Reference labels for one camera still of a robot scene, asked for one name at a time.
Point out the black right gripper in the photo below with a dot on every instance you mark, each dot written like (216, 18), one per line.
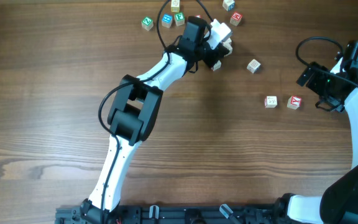
(307, 76)

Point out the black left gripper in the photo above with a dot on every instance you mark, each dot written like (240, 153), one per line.
(217, 54)

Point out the plain red trimmed block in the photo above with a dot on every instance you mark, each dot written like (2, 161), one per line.
(216, 66)

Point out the red Y letter block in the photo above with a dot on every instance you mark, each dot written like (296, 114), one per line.
(294, 102)

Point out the plain wooden picture block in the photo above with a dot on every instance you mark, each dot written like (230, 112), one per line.
(270, 102)

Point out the green edged plain block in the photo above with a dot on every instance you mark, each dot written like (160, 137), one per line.
(229, 48)

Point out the red edged plain block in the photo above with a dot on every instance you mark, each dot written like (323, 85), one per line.
(228, 41)

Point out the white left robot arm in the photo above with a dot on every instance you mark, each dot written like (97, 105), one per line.
(135, 107)

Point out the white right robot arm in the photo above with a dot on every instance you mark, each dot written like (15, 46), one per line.
(337, 89)

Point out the plain B letter block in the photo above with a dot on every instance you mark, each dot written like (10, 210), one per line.
(253, 66)

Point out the red M letter block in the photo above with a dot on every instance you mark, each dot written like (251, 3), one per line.
(236, 18)

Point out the green F letter block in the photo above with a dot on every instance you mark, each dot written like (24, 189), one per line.
(179, 19)

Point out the blue white corner block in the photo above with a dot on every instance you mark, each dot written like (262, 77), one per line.
(228, 5)

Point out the blue letter block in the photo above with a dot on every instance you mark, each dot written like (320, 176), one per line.
(167, 20)

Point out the yellow letter block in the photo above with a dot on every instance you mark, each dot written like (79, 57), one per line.
(175, 5)

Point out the green Z letter block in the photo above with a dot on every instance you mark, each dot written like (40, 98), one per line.
(147, 23)

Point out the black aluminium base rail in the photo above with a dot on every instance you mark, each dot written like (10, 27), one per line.
(265, 213)

